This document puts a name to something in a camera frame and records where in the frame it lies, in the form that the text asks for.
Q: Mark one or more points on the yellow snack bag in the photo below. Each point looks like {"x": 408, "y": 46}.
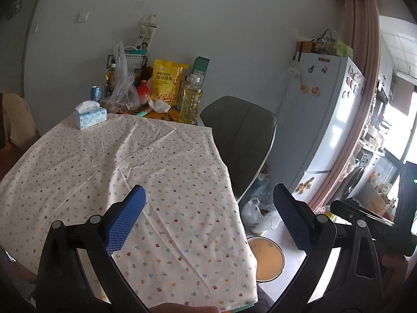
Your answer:
{"x": 166, "y": 81}

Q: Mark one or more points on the slim cooking oil bottle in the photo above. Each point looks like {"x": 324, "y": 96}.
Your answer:
{"x": 110, "y": 81}

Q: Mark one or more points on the white printed paper bag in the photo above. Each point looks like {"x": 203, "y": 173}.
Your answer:
{"x": 146, "y": 36}

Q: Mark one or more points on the blue patterned tissue box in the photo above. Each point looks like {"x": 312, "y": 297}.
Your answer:
{"x": 89, "y": 117}

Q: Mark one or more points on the tall green box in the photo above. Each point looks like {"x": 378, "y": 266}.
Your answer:
{"x": 200, "y": 67}

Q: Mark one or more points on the brown cardboard box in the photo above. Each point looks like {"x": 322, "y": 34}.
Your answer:
{"x": 374, "y": 200}

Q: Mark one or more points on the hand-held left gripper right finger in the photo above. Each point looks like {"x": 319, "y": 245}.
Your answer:
{"x": 293, "y": 218}

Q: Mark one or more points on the clear plastic bag with food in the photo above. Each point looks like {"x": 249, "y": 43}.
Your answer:
{"x": 125, "y": 94}

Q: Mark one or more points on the white wall switch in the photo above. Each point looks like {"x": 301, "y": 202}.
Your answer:
{"x": 83, "y": 16}

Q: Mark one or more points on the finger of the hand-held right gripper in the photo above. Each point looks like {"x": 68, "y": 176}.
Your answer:
{"x": 348, "y": 210}

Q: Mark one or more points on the white refrigerator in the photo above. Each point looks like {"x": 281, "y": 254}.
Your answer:
{"x": 312, "y": 130}

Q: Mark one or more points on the light green box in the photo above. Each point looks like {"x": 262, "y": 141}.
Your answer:
{"x": 345, "y": 49}

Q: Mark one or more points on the clear plastic floor bag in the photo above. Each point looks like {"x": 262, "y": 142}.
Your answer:
{"x": 260, "y": 216}

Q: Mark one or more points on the floral printed tablecloth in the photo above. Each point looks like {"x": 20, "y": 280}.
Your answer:
{"x": 146, "y": 156}

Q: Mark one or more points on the red round ornament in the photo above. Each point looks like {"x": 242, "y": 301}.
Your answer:
{"x": 143, "y": 94}

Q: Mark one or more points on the gold fridge ornament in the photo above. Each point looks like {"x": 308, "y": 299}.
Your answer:
{"x": 304, "y": 186}

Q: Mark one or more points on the large cooking oil bottle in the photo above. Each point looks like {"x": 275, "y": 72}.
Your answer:
{"x": 190, "y": 102}

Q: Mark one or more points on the round bin with tan liner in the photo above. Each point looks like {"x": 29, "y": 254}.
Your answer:
{"x": 265, "y": 259}

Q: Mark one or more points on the person's right hand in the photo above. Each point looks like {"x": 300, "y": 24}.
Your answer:
{"x": 394, "y": 265}

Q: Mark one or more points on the window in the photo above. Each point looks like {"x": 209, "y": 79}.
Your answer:
{"x": 400, "y": 120}

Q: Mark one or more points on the blue drink can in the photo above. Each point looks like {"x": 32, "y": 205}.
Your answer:
{"x": 96, "y": 94}

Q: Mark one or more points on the wooden chair with beige cloth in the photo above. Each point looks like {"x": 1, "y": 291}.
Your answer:
{"x": 18, "y": 120}

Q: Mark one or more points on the grey upholstered chair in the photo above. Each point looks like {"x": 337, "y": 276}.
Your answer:
{"x": 241, "y": 137}

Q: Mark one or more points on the pink curtain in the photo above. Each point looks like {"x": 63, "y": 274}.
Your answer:
{"x": 361, "y": 71}

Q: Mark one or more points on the crumpled white tissue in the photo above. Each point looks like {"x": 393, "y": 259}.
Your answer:
{"x": 159, "y": 107}

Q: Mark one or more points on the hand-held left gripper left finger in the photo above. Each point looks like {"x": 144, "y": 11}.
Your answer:
{"x": 127, "y": 218}

